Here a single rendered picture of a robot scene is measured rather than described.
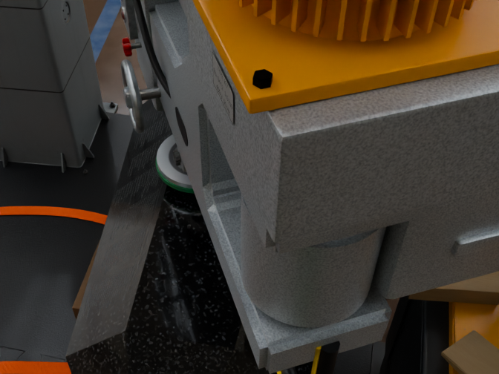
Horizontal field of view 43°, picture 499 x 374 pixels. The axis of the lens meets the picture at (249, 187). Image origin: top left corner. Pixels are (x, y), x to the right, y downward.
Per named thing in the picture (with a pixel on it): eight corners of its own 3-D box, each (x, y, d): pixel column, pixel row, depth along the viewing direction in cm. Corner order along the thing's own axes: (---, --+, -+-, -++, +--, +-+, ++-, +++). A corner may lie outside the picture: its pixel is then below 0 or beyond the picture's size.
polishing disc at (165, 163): (142, 151, 166) (141, 147, 165) (211, 120, 175) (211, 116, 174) (184, 201, 154) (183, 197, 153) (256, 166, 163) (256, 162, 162)
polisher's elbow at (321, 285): (338, 212, 103) (356, 119, 88) (392, 312, 90) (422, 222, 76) (224, 239, 99) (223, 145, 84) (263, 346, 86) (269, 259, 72)
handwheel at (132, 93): (185, 139, 132) (180, 81, 121) (137, 150, 129) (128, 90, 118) (168, 96, 141) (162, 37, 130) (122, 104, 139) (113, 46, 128)
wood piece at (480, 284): (489, 269, 150) (495, 256, 146) (498, 305, 144) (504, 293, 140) (403, 263, 151) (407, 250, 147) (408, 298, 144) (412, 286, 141)
